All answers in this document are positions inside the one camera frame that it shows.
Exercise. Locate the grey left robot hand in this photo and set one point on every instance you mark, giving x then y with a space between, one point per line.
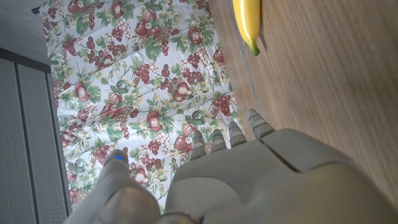
264 186

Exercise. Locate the floral fruit print backdrop cloth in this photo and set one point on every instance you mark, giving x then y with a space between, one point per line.
140 77

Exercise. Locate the yellow toy banana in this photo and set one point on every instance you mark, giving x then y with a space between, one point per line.
247 21

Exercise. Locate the grey perforated panel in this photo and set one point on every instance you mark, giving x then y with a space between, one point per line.
28 149

